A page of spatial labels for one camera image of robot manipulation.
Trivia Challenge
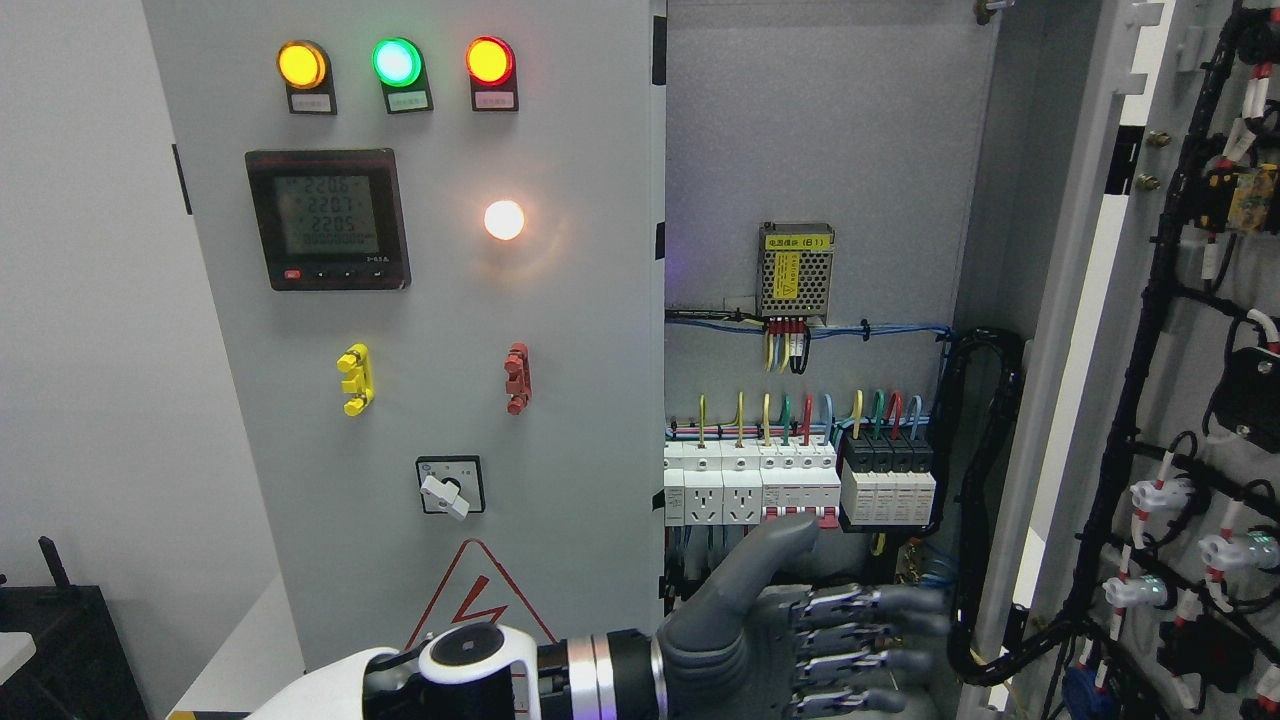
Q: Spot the metal mesh power supply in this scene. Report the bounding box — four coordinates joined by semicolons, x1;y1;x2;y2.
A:
756;222;835;322

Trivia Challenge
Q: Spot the red terminal connector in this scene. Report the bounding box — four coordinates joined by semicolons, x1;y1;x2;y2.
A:
503;342;532;416

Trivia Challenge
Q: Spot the white glowing indicator lamp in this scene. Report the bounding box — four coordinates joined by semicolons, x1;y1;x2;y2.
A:
483;199;526;241

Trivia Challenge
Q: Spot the black box on floor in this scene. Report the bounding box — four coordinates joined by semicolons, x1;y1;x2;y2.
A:
1;536;148;719

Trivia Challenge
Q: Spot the grey cabinet door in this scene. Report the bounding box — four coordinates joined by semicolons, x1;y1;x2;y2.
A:
1007;1;1277;719
143;1;667;669

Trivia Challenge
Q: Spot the yellow indicator lamp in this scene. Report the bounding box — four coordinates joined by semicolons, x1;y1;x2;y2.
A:
276;40;337;115

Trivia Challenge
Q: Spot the white rotary selector switch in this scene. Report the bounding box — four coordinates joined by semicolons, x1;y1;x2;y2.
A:
415;454;486;521

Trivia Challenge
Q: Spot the red triangle warning sticker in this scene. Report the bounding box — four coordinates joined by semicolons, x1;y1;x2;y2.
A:
404;538;557;650

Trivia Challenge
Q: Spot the yellow terminal connector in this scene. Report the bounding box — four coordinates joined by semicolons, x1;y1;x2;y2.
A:
335;342;375;416

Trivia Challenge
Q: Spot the green indicator lamp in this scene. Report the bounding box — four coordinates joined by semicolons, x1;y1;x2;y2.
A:
371;37;433;114

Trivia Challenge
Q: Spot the black white surge protector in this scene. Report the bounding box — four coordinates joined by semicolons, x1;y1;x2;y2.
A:
840;433;937;536

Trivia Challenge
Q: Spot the grey robotic left hand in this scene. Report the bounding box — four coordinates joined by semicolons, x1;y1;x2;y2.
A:
653;514;948;719

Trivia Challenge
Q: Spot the black cable loom right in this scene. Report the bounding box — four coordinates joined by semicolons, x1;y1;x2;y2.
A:
936;328;1027;687

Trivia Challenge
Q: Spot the red indicator lamp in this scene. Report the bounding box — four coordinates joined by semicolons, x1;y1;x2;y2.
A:
465;35;518;111

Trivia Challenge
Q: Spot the black digital power meter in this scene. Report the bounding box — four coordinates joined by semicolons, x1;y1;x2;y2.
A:
244;149;411;291

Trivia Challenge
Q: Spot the white socket breaker row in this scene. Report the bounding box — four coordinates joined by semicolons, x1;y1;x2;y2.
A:
662;438;841;529

